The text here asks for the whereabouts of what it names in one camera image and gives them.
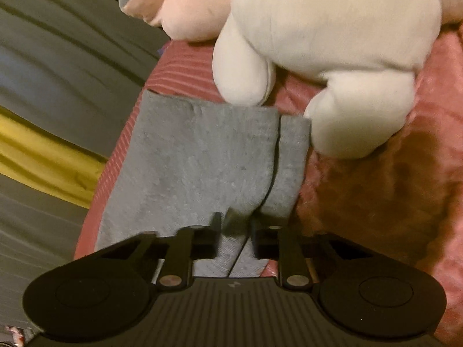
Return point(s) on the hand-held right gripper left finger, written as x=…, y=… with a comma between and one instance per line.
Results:
x=217, y=231

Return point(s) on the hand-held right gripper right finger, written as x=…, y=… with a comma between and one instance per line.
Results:
x=256, y=235

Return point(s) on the grey sock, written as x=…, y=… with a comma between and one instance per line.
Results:
x=188, y=159

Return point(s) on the pink fuzzy blanket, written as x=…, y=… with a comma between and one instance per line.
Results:
x=398, y=188

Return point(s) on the pink ribbed blanket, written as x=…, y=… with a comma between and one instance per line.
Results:
x=181, y=68

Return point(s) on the yellow curtain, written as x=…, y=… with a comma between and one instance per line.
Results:
x=43, y=159

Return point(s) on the white plush toy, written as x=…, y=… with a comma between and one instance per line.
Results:
x=325, y=36

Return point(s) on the pink plush toy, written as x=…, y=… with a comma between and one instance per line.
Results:
x=188, y=3

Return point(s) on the grey curtain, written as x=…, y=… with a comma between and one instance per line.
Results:
x=65, y=43

